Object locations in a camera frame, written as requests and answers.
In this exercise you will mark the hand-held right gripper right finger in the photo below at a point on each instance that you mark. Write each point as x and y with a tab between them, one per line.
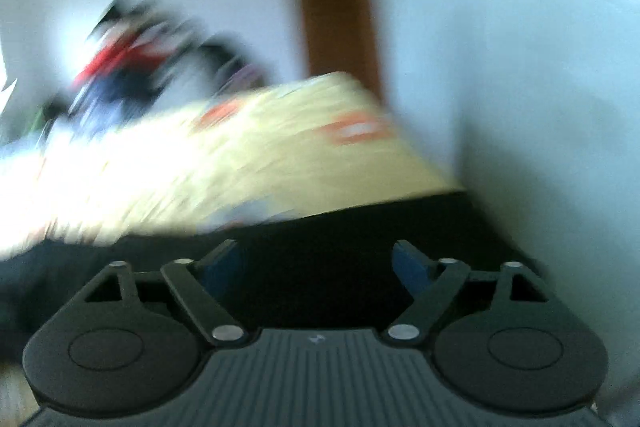
410	271

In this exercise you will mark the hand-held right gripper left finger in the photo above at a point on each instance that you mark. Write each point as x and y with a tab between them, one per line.
223	269

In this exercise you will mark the black pants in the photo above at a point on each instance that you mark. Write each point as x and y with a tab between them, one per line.
325	252

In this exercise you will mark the yellow floral bedsheet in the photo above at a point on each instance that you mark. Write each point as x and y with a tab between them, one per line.
280	157

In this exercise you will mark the pile of clothes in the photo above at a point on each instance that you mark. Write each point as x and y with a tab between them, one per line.
130	62

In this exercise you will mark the brown wooden door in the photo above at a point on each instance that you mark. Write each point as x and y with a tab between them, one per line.
335	7

